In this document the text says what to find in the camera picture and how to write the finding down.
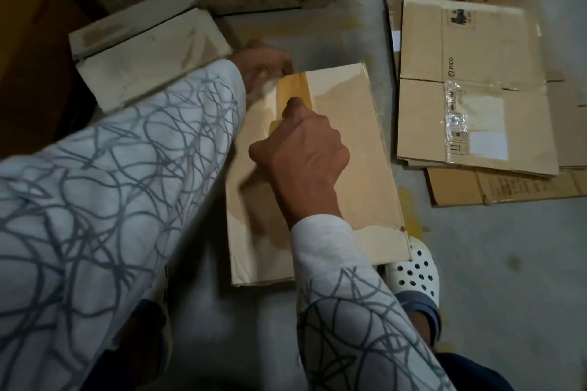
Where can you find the person's right white clog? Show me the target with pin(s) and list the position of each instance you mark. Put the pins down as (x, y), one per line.
(417, 272)

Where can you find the person's right forearm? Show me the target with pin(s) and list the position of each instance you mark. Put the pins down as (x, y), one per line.
(358, 331)

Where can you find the flat brown cardboard sheet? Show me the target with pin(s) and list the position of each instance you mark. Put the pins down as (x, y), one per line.
(541, 186)

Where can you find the person's blue trousers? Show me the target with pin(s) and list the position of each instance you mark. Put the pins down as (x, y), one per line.
(472, 375)

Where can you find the person's right hand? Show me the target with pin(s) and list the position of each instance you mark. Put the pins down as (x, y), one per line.
(303, 162)

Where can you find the small cardboard box being taped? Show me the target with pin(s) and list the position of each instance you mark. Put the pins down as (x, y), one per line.
(367, 157)

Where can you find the person's left forearm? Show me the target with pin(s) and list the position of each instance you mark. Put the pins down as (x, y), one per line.
(101, 239)

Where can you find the brown packing tape roll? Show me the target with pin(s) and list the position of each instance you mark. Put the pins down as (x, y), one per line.
(294, 85)

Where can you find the small brown cardboard box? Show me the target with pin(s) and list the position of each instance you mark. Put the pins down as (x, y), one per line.
(156, 52)

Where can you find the large black-label cardboard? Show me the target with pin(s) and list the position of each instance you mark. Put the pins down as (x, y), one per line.
(37, 65)

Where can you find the person's left hand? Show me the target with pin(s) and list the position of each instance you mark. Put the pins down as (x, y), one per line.
(261, 65)

